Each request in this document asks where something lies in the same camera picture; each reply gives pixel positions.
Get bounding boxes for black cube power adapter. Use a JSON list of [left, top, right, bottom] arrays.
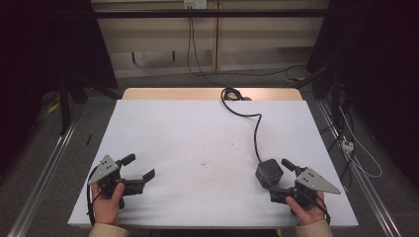
[[255, 158, 285, 190]]

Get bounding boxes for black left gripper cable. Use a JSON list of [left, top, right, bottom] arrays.
[[85, 165, 101, 227]]

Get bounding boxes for yellow floor tape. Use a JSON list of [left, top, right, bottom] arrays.
[[46, 101, 61, 115]]

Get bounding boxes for black power adapter cable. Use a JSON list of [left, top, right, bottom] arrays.
[[220, 86, 264, 164]]

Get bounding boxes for white table cover board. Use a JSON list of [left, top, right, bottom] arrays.
[[67, 99, 360, 229]]

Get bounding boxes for black curtain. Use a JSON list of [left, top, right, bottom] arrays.
[[0, 0, 119, 172], [305, 0, 419, 189]]

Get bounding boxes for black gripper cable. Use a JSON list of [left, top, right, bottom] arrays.
[[85, 165, 101, 227], [304, 189, 332, 225]]

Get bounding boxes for aluminium floor rail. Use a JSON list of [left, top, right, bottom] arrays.
[[6, 120, 79, 237], [316, 100, 402, 237]]

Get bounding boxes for white power strip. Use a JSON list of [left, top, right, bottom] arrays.
[[340, 137, 356, 156]]

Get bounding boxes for black metal stand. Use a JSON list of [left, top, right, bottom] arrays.
[[293, 62, 355, 172], [58, 74, 122, 136]]

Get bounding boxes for white wall socket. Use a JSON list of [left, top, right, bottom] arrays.
[[183, 0, 209, 10]]

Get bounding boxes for person's left hand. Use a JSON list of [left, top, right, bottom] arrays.
[[91, 182, 126, 226]]

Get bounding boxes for black hanging wall cable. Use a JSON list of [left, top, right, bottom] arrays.
[[186, 16, 307, 87]]

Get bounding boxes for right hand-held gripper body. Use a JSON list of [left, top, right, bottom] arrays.
[[269, 165, 342, 209]]

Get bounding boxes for white floor cable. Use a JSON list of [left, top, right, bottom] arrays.
[[338, 107, 383, 180]]

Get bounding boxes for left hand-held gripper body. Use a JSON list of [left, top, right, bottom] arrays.
[[87, 154, 146, 210]]

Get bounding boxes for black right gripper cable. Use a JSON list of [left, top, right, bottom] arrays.
[[304, 189, 332, 225]]

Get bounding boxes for black horizontal metal bar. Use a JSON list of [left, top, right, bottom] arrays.
[[93, 8, 331, 20]]

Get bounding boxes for person's right hand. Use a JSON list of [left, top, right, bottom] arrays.
[[285, 191, 327, 227]]

